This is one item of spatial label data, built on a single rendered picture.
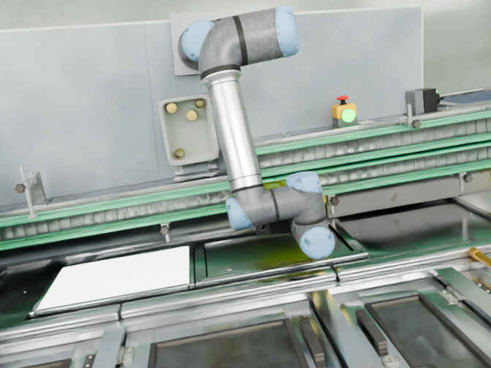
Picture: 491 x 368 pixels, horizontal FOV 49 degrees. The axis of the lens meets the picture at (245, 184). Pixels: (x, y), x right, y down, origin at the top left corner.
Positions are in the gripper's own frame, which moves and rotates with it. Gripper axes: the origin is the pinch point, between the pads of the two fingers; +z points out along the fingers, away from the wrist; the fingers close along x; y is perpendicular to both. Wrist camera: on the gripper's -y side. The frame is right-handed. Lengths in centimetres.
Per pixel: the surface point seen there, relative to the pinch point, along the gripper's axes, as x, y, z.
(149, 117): 28, -36, 43
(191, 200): -0.8, -26.4, 29.6
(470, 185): -11, 72, 30
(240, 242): -12.9, -12.9, 14.4
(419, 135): 10, 54, 30
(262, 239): -12.8, -5.7, 13.5
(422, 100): 21, 58, 34
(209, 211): -3.6, -20.9, 22.3
